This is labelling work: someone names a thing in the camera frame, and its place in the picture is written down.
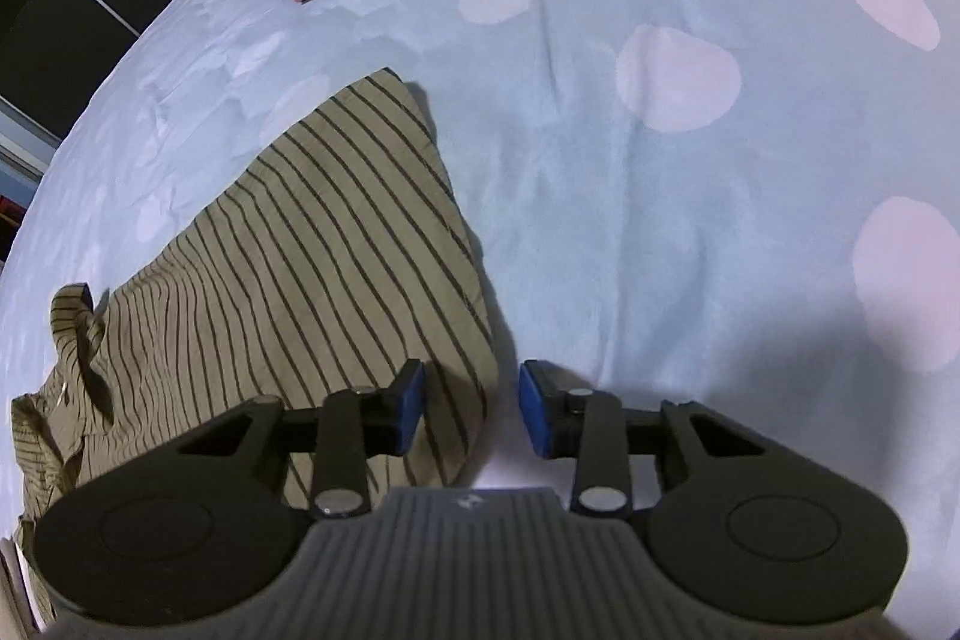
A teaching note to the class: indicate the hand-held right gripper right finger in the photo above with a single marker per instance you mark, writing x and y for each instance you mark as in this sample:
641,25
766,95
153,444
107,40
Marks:
532,411

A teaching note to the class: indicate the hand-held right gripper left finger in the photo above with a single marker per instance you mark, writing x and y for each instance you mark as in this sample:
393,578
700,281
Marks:
409,404

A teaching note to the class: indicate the olive striped shirt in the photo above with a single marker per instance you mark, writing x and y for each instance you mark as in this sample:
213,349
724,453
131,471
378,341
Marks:
300,250

